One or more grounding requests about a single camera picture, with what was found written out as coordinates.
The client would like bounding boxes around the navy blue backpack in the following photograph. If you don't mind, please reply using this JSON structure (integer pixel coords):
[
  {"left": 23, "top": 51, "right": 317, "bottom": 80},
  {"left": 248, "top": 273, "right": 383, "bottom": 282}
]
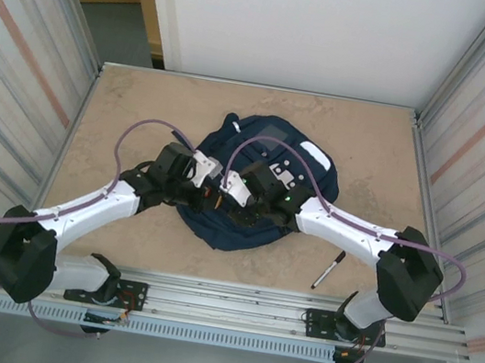
[{"left": 152, "top": 99, "right": 350, "bottom": 270}]

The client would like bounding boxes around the black and white marker pen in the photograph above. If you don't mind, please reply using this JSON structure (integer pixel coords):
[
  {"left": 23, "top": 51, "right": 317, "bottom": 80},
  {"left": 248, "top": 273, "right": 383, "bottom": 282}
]
[{"left": 310, "top": 245, "right": 347, "bottom": 295}]

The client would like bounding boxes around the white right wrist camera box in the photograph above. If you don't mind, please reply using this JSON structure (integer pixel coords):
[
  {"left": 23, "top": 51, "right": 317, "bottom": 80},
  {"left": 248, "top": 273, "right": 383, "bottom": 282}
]
[{"left": 216, "top": 168, "right": 258, "bottom": 207}]

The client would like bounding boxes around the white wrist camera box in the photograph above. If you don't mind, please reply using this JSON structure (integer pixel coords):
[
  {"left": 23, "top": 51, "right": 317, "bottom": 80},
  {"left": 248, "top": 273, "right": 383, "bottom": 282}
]
[
  {"left": 216, "top": 168, "right": 258, "bottom": 207},
  {"left": 188, "top": 149, "right": 227, "bottom": 191}
]

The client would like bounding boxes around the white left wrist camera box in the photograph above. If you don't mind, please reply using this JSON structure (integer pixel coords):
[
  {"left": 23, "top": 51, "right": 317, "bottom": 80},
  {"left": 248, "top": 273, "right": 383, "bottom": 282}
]
[{"left": 188, "top": 149, "right": 227, "bottom": 191}]

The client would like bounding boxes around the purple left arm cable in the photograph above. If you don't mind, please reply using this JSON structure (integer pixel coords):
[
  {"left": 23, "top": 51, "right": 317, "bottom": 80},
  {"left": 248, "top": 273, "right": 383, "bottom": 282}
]
[{"left": 0, "top": 93, "right": 204, "bottom": 354}]

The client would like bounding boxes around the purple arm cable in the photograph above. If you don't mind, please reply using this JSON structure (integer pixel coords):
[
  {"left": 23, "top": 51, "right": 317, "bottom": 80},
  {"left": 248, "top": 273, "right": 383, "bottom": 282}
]
[
  {"left": 194, "top": 130, "right": 485, "bottom": 363},
  {"left": 0, "top": 93, "right": 204, "bottom": 354}
]

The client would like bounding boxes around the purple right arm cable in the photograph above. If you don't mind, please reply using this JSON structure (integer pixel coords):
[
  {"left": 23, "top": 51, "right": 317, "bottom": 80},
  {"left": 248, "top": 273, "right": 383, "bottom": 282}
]
[{"left": 194, "top": 130, "right": 485, "bottom": 363}]

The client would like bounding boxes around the aluminium mounting rail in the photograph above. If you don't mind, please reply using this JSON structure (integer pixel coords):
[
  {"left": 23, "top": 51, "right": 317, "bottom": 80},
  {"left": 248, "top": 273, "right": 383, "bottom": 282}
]
[{"left": 0, "top": 243, "right": 479, "bottom": 363}]

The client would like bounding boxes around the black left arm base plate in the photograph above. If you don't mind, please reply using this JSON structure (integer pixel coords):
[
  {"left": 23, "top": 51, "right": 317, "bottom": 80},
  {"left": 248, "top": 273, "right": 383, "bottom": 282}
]
[{"left": 62, "top": 268, "right": 150, "bottom": 314}]

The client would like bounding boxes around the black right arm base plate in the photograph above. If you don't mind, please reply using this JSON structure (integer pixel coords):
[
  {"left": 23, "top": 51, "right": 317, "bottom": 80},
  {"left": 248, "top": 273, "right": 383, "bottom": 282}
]
[{"left": 300, "top": 300, "right": 390, "bottom": 350}]

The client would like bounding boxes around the slotted grey cable duct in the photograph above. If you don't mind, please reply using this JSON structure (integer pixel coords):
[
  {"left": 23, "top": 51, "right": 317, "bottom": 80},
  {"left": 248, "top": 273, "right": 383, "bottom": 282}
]
[{"left": 0, "top": 292, "right": 339, "bottom": 363}]

